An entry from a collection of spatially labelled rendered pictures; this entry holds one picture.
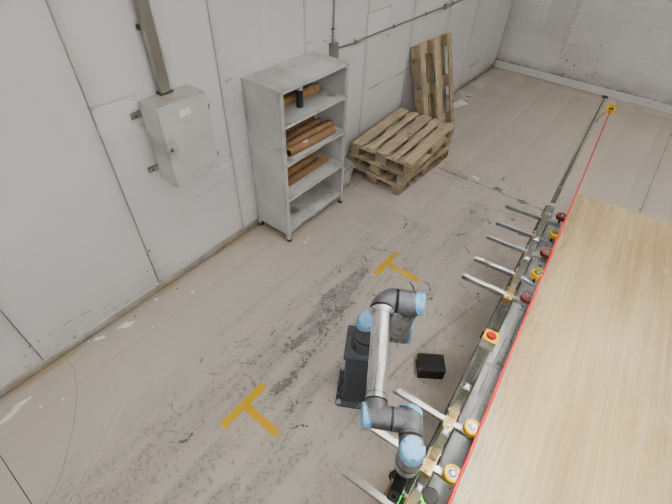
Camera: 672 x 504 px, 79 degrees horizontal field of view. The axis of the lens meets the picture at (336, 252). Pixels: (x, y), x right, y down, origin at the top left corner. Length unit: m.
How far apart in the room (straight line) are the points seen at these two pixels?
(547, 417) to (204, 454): 2.09
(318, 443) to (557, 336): 1.67
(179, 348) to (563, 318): 2.76
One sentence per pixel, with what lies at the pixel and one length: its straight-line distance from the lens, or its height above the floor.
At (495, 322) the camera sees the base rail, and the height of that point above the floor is 0.70.
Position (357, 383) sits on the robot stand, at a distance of 2.93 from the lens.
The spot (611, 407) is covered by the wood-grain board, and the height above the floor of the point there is 0.90.
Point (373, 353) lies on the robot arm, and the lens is 1.77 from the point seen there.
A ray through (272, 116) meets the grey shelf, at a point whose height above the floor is 1.33.
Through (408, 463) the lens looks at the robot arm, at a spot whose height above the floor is 1.36.
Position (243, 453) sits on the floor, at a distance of 3.08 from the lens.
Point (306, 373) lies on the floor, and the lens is 3.29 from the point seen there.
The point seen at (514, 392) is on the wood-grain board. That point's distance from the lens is 2.42.
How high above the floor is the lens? 2.86
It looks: 44 degrees down
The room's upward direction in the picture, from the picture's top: 3 degrees clockwise
